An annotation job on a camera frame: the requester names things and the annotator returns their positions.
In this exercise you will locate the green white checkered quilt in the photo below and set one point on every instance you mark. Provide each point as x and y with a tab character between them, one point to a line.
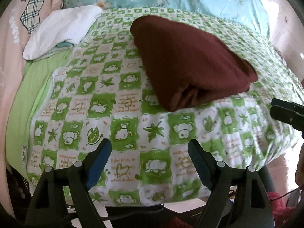
104	93

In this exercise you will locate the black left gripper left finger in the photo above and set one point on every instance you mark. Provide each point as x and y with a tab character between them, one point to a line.
62	195

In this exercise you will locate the light green bed sheet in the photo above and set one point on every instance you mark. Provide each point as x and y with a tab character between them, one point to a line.
26	101

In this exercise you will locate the dark red knit garment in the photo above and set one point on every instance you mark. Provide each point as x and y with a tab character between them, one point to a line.
187	67

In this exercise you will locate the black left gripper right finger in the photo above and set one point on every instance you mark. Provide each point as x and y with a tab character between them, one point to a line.
238	197

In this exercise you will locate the pink heart pillow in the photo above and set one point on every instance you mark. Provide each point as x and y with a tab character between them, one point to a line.
18	19

